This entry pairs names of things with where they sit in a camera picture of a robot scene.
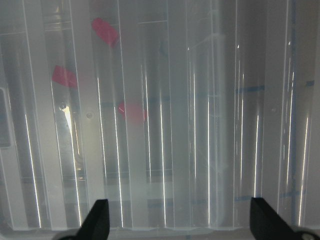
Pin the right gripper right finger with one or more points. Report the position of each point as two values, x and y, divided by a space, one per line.
266 224

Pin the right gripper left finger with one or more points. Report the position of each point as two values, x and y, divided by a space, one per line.
96 225

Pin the clear plastic box lid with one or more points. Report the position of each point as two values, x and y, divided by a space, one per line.
232 94

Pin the red block upper centre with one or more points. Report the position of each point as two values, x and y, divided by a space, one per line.
132 112

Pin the red block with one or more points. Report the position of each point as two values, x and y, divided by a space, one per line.
132 112
105 31
64 77

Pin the red block front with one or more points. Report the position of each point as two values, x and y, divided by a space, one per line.
64 77

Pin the red block middle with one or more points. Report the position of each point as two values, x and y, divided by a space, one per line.
105 31

